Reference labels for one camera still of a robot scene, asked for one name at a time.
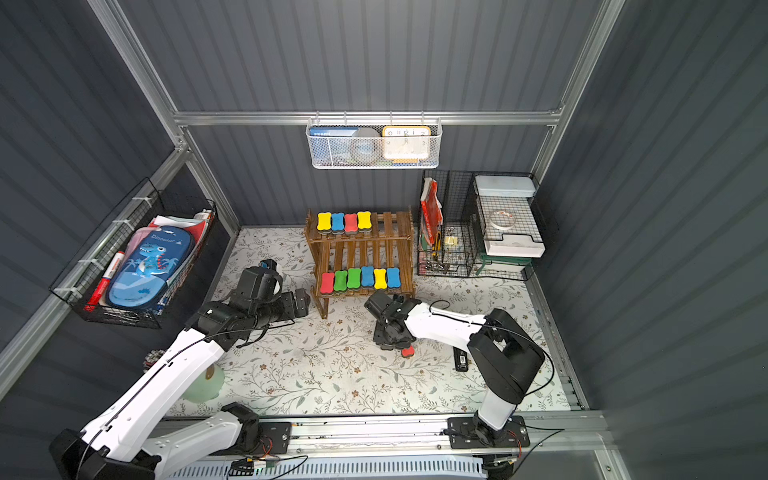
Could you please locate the black wire desk organizer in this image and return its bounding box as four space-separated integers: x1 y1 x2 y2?
417 170 543 281

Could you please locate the white wire hanging basket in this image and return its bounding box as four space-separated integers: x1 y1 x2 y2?
305 116 443 170

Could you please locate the red white marker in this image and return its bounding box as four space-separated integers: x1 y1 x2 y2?
84 251 125 312

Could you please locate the black wire side basket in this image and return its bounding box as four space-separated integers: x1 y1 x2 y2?
49 178 217 329

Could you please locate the blue dinosaur pencil case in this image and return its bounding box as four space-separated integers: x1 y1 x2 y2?
105 226 193 310

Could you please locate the blue eraser bottom far right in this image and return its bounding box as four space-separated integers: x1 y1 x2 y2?
386 267 401 289

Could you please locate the white yellow alarm clock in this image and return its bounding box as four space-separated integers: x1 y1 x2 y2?
381 125 432 162

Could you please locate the wooden two-tier shelf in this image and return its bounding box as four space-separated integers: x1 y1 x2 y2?
304 211 415 319

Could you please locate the blue box in basket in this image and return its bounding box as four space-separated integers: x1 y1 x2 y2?
307 126 359 168

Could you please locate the clear tape roll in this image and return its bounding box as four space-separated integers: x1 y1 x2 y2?
488 210 516 232

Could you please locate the white paper tray stack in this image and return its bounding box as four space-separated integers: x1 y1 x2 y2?
474 175 546 259

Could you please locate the green pencil cup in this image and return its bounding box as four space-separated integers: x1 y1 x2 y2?
181 363 225 404

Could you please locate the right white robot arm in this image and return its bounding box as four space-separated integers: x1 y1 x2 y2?
365 291 551 447

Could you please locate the yellow eraser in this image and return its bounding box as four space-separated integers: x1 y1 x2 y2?
316 212 332 232
373 268 387 290
357 211 372 231

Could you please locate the grey tape roll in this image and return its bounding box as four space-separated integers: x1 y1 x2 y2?
349 127 381 165

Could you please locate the red booklet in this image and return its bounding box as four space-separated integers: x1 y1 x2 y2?
420 177 443 246

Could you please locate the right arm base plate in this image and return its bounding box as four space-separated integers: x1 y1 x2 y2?
444 416 530 450

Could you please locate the green eraser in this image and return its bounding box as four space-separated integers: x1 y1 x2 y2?
346 268 362 290
333 270 348 292

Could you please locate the bundle of pencils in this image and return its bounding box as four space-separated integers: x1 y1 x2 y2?
143 350 166 373

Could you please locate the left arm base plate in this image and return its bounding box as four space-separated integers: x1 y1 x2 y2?
240 421 292 457

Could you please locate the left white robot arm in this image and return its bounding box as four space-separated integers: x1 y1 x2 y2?
49 259 311 479

